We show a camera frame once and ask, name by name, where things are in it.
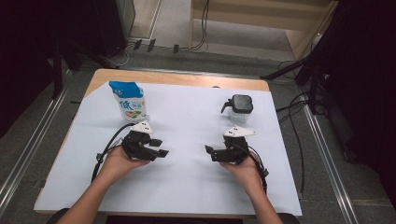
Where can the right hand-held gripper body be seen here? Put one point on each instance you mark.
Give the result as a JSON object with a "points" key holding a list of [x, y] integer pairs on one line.
{"points": [[238, 149]]}

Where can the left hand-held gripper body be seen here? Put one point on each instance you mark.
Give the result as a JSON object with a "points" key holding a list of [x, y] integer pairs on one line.
{"points": [[137, 143]]}

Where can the dark metal cabinet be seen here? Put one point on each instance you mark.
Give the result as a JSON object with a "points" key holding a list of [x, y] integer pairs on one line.
{"points": [[121, 21]]}

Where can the black chair armrest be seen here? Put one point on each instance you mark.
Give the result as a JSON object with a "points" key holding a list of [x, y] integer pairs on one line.
{"points": [[289, 218]]}

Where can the blue and white pouch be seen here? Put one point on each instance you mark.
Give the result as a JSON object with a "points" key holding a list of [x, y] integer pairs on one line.
{"points": [[130, 102]]}

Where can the person's left hand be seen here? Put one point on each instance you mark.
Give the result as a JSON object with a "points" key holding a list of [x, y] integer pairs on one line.
{"points": [[120, 163]]}

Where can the light wooden cabinet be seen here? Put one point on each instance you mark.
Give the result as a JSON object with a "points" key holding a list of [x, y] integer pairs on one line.
{"points": [[249, 15]]}

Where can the wooden table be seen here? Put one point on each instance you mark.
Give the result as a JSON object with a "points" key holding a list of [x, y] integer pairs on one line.
{"points": [[174, 77]]}

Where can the metal floor rail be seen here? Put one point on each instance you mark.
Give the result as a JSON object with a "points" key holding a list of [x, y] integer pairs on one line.
{"points": [[28, 155], [330, 168]]}

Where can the person's right hand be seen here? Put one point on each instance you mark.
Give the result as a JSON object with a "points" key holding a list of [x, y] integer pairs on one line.
{"points": [[246, 174]]}

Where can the white paper sheet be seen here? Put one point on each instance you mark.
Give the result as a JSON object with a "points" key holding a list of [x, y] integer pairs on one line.
{"points": [[183, 180]]}

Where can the clear jar with black lid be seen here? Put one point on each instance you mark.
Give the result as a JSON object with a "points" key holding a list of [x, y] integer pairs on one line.
{"points": [[241, 104]]}

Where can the dark curtain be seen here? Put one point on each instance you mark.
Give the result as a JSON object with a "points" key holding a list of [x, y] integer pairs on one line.
{"points": [[21, 46], [367, 77]]}

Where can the black metal stand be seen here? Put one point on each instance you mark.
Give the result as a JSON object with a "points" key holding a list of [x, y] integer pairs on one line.
{"points": [[57, 71], [313, 77]]}

